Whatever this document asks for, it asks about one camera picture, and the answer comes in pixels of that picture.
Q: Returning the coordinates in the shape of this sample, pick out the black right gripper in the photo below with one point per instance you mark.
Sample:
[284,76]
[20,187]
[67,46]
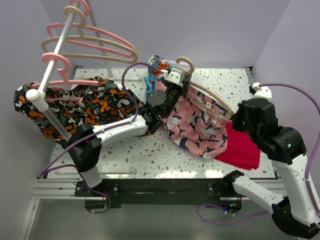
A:
[236,122]

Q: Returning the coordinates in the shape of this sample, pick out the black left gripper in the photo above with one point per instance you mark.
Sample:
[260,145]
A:
[183,88]

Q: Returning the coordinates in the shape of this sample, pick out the pink patterned shorts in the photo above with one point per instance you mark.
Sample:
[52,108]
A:
[195,124]

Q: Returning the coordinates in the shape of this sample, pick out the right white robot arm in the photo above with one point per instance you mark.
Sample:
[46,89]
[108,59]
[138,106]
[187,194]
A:
[295,213]

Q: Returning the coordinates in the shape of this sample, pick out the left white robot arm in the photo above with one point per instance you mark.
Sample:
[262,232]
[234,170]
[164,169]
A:
[85,146]

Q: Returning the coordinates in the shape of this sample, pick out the camouflage orange black shorts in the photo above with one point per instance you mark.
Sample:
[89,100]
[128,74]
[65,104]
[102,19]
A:
[94,105]

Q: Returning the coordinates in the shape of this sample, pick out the pink hanger front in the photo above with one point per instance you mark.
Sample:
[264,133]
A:
[55,57]

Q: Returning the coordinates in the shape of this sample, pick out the white plastic basket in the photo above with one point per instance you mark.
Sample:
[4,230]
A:
[183,63]

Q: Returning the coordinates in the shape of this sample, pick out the blue orange patterned garment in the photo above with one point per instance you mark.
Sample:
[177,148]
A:
[150,80]

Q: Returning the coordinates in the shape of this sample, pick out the red folded cloth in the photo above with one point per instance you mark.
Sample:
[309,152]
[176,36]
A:
[241,152]

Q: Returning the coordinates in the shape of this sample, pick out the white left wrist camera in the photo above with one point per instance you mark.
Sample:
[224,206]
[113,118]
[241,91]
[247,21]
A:
[175,76]

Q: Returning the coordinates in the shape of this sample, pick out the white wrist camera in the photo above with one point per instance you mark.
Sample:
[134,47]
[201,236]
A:
[175,76]
[258,91]

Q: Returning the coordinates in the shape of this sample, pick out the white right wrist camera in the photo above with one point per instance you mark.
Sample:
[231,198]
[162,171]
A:
[258,91]

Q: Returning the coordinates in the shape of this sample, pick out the aluminium table frame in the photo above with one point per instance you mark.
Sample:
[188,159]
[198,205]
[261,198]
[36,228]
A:
[232,84]

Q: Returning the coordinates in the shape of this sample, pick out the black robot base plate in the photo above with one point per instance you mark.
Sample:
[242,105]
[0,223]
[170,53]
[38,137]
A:
[160,191]

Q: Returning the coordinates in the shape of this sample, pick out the white clothes rack rail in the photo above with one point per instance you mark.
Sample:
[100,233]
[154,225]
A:
[37,96]

